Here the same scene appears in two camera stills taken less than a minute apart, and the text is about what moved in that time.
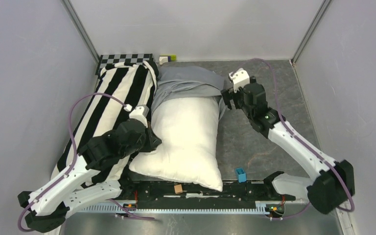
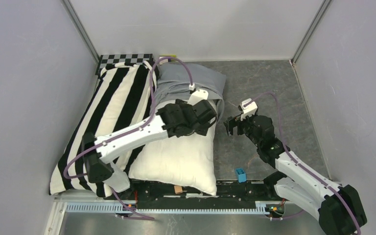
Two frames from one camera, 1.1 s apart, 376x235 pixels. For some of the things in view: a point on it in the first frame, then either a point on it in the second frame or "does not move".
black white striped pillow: [119, 89] does not move
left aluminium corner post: [80, 29] does not move
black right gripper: [227, 97] -> [229, 124]
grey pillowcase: [179, 82] does not move
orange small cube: [178, 189] does not move
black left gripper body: [132, 148] -> [201, 129]
